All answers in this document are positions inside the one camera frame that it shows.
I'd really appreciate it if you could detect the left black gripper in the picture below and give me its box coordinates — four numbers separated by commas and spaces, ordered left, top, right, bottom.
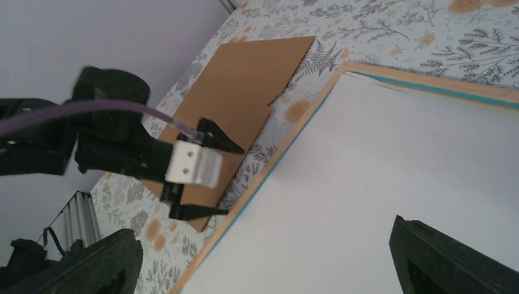
75, 118, 245, 221

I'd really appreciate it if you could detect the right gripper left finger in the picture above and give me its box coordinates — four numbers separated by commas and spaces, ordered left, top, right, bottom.
1, 229, 143, 293

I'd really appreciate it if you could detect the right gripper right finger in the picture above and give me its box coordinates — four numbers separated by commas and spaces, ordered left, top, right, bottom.
389, 216, 518, 293

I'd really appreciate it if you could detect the sunflower photo print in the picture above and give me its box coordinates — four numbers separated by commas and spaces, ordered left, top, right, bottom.
182, 74, 518, 293

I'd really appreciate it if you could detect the teal and wood picture frame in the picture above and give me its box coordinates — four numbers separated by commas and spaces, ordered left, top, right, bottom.
170, 61, 518, 293

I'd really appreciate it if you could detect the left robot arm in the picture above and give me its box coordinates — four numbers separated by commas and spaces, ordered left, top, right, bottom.
1, 66, 244, 221

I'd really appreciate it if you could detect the floral patterned table mat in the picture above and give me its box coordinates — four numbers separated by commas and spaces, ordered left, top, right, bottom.
91, 1, 518, 293

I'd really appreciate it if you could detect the aluminium rail base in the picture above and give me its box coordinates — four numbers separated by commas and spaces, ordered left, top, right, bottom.
37, 191, 102, 261

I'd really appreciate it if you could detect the metal enclosure corner rail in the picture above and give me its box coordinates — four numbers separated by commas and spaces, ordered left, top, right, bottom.
218, 0, 236, 14

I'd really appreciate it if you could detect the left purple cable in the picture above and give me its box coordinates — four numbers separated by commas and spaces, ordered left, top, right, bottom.
0, 99, 204, 143

